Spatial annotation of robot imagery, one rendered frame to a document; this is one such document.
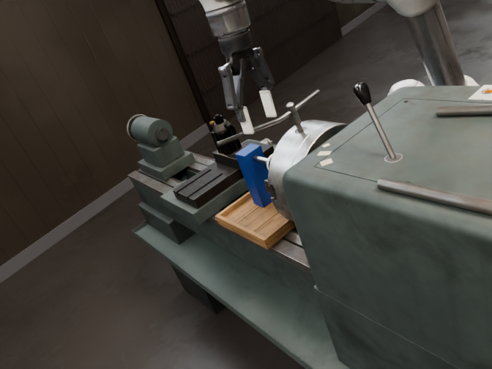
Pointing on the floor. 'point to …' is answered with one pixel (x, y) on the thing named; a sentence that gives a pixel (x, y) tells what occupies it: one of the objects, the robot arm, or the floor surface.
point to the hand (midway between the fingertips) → (258, 116)
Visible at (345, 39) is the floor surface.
